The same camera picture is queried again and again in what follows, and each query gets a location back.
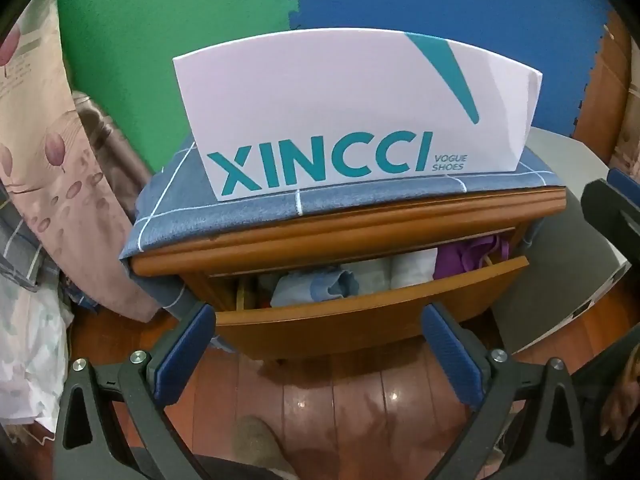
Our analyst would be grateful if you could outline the person's foot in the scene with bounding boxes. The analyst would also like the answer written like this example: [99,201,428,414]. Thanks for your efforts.
[232,415,301,480]

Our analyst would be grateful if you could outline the white folded garment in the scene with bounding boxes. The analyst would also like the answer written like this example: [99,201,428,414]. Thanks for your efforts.
[390,249,440,288]

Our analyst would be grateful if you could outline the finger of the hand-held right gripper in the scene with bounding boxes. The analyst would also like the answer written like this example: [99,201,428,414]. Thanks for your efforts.
[581,167,640,273]

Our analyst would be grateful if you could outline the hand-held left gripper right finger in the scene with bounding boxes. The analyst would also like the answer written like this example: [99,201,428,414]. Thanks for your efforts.
[421,302,588,480]

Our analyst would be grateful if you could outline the blue foam mat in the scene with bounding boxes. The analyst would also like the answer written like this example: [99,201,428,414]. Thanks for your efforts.
[282,0,616,136]

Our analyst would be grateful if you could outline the white shoe box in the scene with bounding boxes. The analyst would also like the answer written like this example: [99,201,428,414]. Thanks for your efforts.
[172,27,543,203]

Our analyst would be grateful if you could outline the brown shiny cloth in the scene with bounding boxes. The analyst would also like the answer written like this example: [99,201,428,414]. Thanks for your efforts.
[72,91,151,186]

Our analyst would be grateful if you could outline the grey plaid cloth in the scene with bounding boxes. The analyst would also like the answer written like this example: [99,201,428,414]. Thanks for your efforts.
[0,180,66,293]

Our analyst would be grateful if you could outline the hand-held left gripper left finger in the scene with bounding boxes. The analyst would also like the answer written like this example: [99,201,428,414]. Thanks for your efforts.
[52,302,217,480]

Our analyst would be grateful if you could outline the blue checked cloth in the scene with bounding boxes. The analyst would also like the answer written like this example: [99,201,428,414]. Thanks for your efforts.
[119,132,566,353]

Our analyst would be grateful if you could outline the green foam mat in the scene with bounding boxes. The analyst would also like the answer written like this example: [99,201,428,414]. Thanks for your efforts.
[55,0,306,171]

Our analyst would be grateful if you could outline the pink floral curtain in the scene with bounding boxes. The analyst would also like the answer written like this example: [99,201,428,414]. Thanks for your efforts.
[0,0,161,321]

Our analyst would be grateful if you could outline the purple bra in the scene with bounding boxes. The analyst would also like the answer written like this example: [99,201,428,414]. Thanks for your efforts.
[432,232,513,281]

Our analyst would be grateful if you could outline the white floral cloth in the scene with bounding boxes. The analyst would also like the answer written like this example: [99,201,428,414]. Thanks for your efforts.
[0,275,76,441]

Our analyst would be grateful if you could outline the brown wooden door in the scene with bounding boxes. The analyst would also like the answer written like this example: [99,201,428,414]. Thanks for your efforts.
[570,22,633,138]

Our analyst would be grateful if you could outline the wooden nightstand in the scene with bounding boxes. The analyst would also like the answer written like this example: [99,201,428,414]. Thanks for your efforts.
[131,185,566,361]

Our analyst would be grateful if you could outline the light blue underwear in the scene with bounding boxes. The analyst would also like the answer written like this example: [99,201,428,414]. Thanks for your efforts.
[270,269,361,308]

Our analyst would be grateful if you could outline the person's right hand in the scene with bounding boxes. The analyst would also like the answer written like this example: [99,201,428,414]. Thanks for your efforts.
[599,376,634,437]

